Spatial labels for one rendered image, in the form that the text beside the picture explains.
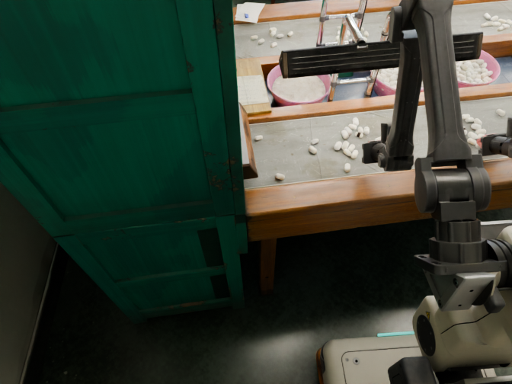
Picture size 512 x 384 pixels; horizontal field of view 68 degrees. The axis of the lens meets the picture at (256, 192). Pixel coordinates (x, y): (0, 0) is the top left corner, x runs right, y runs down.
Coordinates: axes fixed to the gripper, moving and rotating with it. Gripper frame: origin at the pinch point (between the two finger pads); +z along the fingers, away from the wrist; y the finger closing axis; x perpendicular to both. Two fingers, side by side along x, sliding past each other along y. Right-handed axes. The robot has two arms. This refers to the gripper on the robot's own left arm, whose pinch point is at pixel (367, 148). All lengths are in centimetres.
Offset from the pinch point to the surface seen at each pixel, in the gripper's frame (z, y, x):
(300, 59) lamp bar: -6.9, 22.9, -29.8
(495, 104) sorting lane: 20, -61, -8
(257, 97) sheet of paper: 29.3, 32.6, -19.5
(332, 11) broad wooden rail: 74, -13, -56
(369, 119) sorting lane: 20.6, -9.0, -7.7
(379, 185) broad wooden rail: -5.8, -1.5, 11.7
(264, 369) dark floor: 17, 41, 94
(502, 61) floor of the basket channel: 50, -85, -25
